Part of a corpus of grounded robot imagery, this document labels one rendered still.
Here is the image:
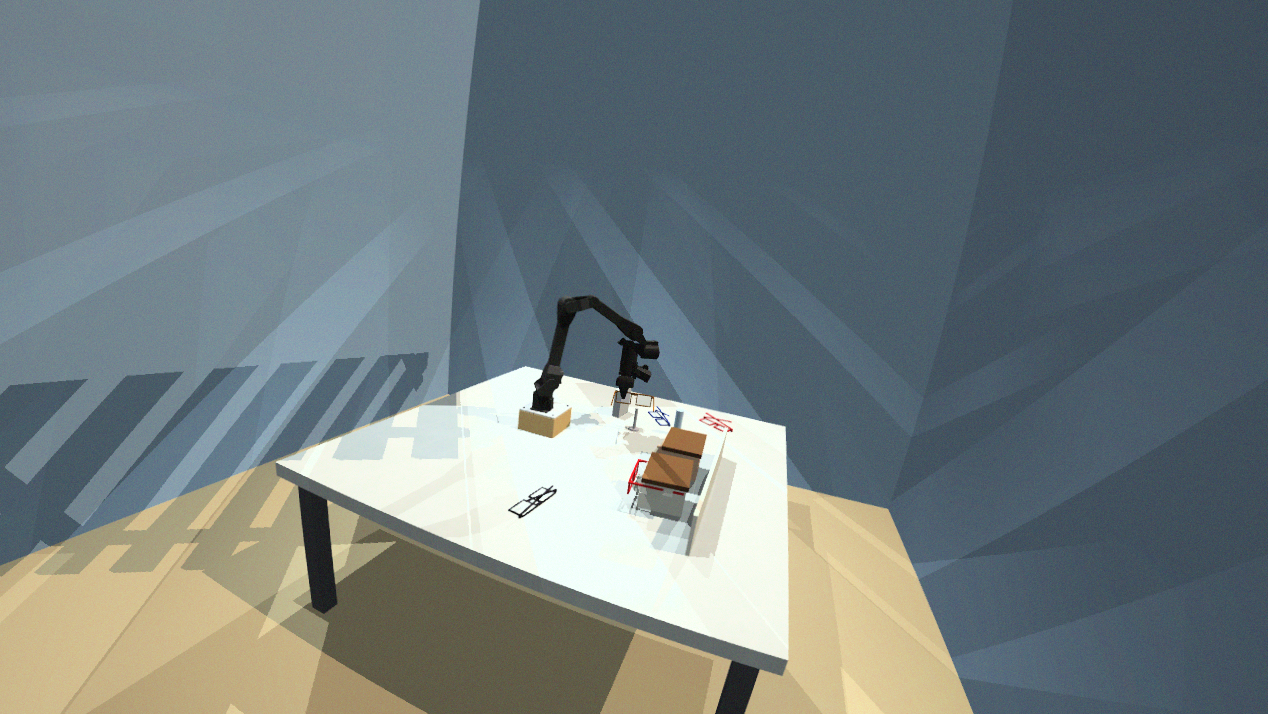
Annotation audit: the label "black-framed glasses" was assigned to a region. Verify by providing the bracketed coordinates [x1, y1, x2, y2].
[508, 484, 557, 517]

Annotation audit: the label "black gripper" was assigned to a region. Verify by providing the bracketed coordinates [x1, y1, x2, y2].
[616, 356, 637, 399]

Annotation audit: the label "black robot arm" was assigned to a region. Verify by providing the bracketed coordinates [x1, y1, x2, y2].
[530, 294, 661, 413]

